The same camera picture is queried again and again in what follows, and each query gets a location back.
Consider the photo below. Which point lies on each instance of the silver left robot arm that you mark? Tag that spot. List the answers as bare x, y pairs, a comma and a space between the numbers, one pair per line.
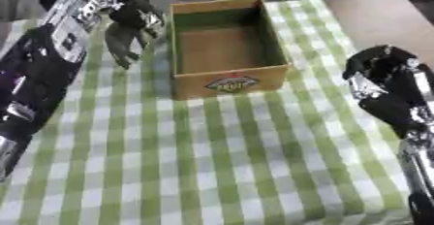
39, 64

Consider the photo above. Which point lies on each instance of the tan cardboard box green inside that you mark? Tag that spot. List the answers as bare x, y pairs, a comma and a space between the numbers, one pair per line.
226, 48

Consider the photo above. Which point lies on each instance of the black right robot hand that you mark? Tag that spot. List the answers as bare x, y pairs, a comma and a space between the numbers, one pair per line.
390, 90

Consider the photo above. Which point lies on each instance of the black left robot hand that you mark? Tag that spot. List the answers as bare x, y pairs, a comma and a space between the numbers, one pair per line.
131, 28

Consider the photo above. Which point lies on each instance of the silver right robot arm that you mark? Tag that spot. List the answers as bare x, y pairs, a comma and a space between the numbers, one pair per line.
419, 170

